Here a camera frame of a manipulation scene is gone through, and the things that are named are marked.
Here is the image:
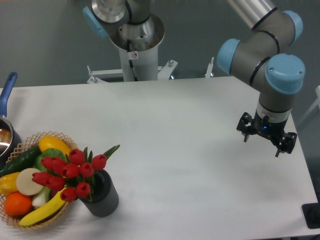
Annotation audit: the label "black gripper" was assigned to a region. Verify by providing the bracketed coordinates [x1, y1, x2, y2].
[236, 111, 297, 158]

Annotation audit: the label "red tulip bouquet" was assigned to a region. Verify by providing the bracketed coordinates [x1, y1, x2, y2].
[32, 145, 120, 202]

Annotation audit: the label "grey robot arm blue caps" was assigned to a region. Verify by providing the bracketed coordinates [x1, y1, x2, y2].
[82, 0, 306, 154]

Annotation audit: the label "dark grey ribbed vase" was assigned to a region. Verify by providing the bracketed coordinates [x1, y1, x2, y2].
[80, 170, 119, 218]

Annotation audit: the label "black device at table edge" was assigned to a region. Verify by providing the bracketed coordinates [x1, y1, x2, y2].
[301, 202, 320, 229]

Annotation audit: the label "yellow squash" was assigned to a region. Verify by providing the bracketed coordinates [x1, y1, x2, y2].
[38, 135, 72, 155]

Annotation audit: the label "woven wicker basket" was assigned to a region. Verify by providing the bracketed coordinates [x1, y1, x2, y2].
[0, 131, 78, 231]

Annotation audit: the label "green bok choy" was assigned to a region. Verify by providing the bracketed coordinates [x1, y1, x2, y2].
[32, 148, 66, 209]

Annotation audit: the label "yellow banana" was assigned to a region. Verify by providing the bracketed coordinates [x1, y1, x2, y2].
[19, 188, 66, 227]

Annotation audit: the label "green cucumber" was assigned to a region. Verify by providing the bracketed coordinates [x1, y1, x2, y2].
[0, 145, 42, 177]

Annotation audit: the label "beige round disc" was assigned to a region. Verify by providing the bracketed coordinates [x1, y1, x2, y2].
[16, 168, 44, 196]

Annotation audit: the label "orange fruit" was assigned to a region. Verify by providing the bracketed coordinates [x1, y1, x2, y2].
[4, 192, 32, 217]

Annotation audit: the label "yellow bell pepper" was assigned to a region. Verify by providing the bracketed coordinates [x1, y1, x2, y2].
[0, 172, 20, 196]

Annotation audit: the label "white chair frame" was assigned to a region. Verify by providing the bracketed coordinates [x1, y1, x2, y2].
[297, 85, 320, 128]

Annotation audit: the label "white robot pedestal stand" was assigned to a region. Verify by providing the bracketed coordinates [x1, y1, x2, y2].
[87, 14, 178, 83]

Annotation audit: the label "blue handled saucepan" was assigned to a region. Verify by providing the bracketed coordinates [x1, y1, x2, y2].
[0, 72, 22, 169]

